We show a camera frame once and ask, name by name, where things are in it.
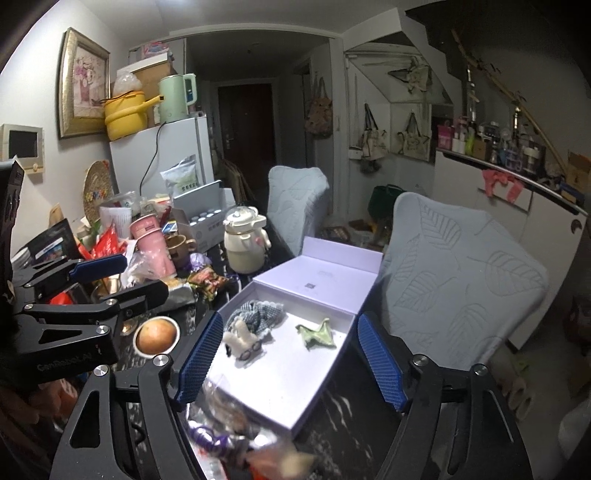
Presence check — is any dark green bag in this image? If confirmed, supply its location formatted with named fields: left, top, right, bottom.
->
left=368, top=185, right=407, bottom=227

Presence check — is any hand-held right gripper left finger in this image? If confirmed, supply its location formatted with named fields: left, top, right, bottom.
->
left=53, top=310, right=225, bottom=480

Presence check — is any open cardboard box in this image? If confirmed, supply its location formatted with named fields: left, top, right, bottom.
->
left=566, top=152, right=591, bottom=195

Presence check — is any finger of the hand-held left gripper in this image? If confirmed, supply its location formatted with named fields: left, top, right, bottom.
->
left=17, top=280, right=170, bottom=346
left=13, top=254, right=128, bottom=301

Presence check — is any white box of bottles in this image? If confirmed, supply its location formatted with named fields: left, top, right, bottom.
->
left=173, top=180, right=236, bottom=252

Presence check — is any clear bag of hair ties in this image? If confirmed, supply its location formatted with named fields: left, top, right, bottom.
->
left=203, top=376, right=259, bottom=439

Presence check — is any floral hanging bag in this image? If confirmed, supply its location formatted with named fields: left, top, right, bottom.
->
left=304, top=78, right=334, bottom=138

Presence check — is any pink cup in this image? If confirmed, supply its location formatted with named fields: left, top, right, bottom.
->
left=130, top=215, right=177, bottom=280

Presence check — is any narrow chair with leaf cover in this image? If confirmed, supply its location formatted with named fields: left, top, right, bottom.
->
left=267, top=165, right=330, bottom=259

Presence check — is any white gift box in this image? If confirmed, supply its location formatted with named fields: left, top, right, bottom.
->
left=205, top=236, right=385, bottom=441

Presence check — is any round woven mat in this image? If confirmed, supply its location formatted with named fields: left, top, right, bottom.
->
left=83, top=160, right=115, bottom=222

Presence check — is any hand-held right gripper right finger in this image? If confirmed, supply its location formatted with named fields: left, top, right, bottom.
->
left=356, top=311, right=532, bottom=480

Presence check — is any cream plush toy with glasses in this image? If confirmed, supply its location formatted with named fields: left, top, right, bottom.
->
left=225, top=318, right=265, bottom=368

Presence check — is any silver purple packet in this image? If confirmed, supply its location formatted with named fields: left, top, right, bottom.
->
left=189, top=425, right=259, bottom=462

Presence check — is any green white pouch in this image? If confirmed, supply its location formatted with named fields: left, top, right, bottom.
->
left=160, top=154, right=204, bottom=195

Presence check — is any wide chair with leaf cover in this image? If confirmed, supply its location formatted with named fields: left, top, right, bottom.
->
left=369, top=191, right=549, bottom=370

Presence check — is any pair of slippers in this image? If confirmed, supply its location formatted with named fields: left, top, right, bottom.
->
left=501, top=376, right=539, bottom=421

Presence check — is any white cabinet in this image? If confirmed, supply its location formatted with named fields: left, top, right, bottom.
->
left=434, top=148, right=587, bottom=352

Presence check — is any silver gold snack packet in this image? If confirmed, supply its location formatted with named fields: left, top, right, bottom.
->
left=157, top=277, right=199, bottom=305

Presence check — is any dark wooden door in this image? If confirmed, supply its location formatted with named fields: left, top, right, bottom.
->
left=217, top=78, right=278, bottom=160

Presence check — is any row of bottles and jars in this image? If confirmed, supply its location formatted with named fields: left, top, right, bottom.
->
left=436, top=117, right=566, bottom=183

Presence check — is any black power cable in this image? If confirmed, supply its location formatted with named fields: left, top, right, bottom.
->
left=139, top=122, right=167, bottom=195

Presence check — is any gold framed picture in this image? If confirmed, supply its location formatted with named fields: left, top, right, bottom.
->
left=56, top=27, right=112, bottom=139

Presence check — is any checkered fabric hair bow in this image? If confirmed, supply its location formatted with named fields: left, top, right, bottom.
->
left=225, top=300, right=286, bottom=334

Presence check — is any cup with brown bun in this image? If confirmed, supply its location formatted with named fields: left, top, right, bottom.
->
left=134, top=316, right=181, bottom=357

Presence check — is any black printed box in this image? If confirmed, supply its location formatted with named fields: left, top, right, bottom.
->
left=23, top=219, right=84, bottom=266

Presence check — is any green electric kettle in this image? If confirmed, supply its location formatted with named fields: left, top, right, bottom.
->
left=158, top=73, right=198, bottom=124

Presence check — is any brown red snack packet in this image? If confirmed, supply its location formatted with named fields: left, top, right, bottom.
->
left=187, top=268, right=232, bottom=301

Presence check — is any cream jug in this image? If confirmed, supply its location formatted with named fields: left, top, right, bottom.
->
left=224, top=206, right=272, bottom=274

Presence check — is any brown mug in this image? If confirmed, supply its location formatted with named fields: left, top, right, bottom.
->
left=165, top=234, right=197, bottom=269

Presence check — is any red cloth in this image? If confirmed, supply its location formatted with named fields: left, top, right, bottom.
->
left=481, top=169, right=527, bottom=202

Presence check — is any star print tote bag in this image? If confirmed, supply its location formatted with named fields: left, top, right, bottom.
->
left=397, top=112, right=431, bottom=160

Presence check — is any beige tote bag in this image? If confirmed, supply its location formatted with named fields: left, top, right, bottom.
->
left=348, top=104, right=389, bottom=161

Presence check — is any white fridge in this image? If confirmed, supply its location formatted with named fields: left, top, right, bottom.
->
left=109, top=115, right=215, bottom=208

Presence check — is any wall intercom panel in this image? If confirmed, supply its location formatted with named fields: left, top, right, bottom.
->
left=0, top=124, right=45, bottom=175

